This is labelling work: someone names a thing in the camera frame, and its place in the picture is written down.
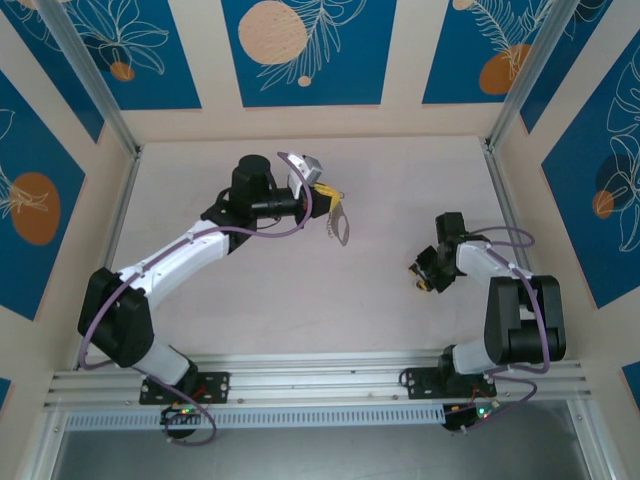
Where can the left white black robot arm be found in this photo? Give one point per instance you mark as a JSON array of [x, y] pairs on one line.
[[170, 260]]

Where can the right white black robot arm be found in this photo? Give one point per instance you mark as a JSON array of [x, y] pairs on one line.
[[520, 325]]

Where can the grey metal shelf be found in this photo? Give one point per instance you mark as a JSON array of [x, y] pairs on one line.
[[320, 460]]

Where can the long aluminium frame profile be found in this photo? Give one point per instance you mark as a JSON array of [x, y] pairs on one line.
[[505, 200]]

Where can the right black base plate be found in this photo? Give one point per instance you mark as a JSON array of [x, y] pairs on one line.
[[420, 382]]

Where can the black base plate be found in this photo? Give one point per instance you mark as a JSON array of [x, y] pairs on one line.
[[420, 382], [220, 387]]

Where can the aluminium mounting rail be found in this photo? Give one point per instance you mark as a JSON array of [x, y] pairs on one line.
[[320, 375]]

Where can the aluminium corner post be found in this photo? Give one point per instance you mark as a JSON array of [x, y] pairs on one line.
[[91, 75], [522, 75]]

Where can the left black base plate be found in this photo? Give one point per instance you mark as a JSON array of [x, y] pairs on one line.
[[220, 387]]

